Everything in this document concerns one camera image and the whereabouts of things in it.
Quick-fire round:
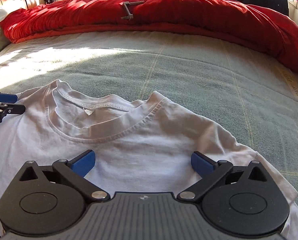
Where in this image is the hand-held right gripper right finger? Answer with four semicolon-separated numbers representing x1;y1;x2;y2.
176;151;268;203

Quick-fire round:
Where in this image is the white shirt with hand print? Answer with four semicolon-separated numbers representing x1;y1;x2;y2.
0;79;298;240

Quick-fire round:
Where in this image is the grey metal clamp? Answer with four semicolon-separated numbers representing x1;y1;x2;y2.
121;1;144;20

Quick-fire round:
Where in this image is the red quilt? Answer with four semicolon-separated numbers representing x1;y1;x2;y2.
0;0;298;75

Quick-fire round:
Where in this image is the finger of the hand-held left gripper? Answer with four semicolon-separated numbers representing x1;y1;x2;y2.
0;88;18;103
0;102;26;115

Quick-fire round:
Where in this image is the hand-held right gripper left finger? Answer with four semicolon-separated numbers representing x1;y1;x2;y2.
19;149;109;203

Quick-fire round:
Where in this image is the bed with green plaid cover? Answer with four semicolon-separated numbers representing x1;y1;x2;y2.
0;31;298;240

